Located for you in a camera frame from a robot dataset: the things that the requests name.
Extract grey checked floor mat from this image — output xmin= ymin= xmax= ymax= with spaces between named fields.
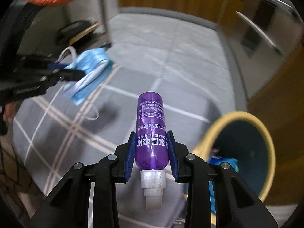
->
xmin=11 ymin=64 xmax=215 ymax=228

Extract wooden kitchen cabinets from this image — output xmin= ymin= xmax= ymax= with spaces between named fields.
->
xmin=118 ymin=0 xmax=303 ymax=205

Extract blue face mask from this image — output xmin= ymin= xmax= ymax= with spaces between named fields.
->
xmin=56 ymin=46 xmax=114 ymax=106

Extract black box on shelf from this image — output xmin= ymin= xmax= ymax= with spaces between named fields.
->
xmin=55 ymin=20 xmax=92 ymax=45

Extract stainless steel oven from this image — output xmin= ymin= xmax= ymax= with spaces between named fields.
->
xmin=220 ymin=0 xmax=303 ymax=99

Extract person's left hand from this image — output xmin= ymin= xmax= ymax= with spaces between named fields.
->
xmin=3 ymin=102 xmax=17 ymax=123

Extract metal shelf rack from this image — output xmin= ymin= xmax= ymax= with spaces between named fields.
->
xmin=61 ymin=0 xmax=112 ymax=51

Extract purple spray bottle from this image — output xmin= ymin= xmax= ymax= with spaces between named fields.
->
xmin=135 ymin=92 xmax=169 ymax=210

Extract yellow rimmed blue trash bin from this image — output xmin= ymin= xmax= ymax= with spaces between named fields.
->
xmin=182 ymin=111 xmax=276 ymax=228

